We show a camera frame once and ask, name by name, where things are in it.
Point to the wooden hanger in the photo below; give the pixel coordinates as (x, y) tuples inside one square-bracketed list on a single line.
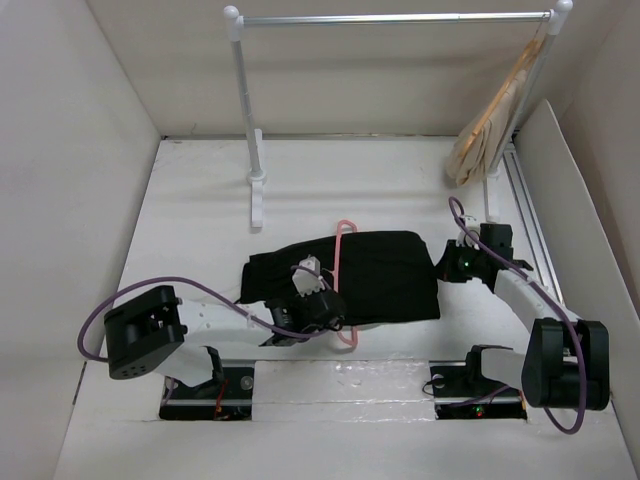
[(525, 61)]

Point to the pink hanger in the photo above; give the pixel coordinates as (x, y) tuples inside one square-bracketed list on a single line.
[(344, 226)]

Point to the black trousers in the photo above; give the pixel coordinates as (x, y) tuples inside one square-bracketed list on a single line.
[(385, 276)]

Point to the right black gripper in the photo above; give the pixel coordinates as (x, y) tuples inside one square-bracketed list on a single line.
[(445, 268)]

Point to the aluminium rail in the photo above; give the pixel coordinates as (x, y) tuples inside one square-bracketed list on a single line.
[(542, 261)]

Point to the white cardboard panel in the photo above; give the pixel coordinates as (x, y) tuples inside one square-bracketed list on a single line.
[(590, 280)]

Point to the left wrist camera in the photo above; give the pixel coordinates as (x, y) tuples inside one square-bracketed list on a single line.
[(307, 277)]

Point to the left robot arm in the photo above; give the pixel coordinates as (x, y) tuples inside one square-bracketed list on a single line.
[(159, 332)]

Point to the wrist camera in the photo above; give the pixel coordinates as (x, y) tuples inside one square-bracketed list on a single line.
[(467, 222), (307, 277)]

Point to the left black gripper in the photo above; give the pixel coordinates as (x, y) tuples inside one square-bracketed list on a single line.
[(330, 324)]

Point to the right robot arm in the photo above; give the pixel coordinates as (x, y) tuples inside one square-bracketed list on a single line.
[(566, 362)]

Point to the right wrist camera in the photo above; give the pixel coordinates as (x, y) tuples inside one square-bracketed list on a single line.
[(467, 222)]

